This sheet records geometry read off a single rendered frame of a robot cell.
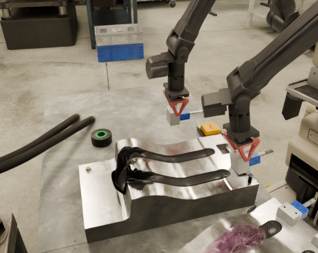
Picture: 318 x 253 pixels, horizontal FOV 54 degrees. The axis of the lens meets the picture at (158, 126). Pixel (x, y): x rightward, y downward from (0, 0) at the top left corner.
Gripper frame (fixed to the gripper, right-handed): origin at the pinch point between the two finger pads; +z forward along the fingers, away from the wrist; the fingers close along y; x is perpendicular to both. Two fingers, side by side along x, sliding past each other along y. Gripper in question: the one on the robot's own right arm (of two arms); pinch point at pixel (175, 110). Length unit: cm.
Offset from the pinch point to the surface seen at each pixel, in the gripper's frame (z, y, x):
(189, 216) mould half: 13.0, 36.2, -7.4
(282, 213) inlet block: 8.0, 46.1, 15.1
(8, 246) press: 16, 30, -57
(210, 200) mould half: 8.6, 36.1, -1.1
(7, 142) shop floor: 94, -140, -100
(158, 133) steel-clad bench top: 15.0, -8.6, -4.4
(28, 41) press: 84, -372, -98
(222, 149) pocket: 8.6, 15.6, 11.9
